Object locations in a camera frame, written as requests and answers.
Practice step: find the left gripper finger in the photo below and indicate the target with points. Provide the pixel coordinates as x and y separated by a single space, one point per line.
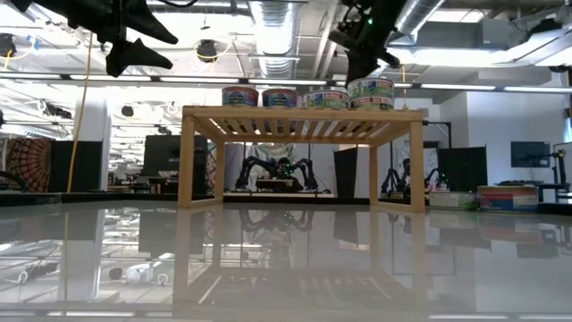
134 58
152 27

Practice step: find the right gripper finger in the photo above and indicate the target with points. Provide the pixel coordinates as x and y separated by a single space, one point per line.
359 67

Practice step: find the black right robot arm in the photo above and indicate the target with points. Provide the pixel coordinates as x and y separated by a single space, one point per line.
384 13

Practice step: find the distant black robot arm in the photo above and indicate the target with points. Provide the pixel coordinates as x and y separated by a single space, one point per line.
393 179
250 167

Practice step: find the wooden slatted shelf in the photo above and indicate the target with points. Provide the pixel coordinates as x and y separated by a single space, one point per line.
304 114

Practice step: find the round black speaker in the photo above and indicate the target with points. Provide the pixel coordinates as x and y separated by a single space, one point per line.
127 111

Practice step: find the long ceiling light bar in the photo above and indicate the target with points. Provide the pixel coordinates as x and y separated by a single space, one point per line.
286 82

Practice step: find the black ceiling device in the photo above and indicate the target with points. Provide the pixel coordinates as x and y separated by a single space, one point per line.
6 44

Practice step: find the black monitor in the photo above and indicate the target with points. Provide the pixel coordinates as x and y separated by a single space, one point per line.
461 165
76 165
161 156

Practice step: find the black upright panel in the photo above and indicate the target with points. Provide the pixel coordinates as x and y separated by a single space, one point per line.
346 172

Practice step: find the whiteboard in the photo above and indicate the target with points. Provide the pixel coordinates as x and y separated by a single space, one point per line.
430 161

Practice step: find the light patterned garment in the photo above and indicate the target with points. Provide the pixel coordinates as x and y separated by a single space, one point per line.
263 151

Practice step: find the red patterned tapestry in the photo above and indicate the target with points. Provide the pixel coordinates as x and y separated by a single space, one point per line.
29 161

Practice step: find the black ceiling dome camera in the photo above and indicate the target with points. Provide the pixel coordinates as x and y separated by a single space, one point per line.
207 50

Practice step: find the silver ventilation duct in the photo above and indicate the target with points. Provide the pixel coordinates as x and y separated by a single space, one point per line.
420 13
273 40

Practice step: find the blue wall screen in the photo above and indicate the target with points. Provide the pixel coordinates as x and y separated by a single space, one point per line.
530 154

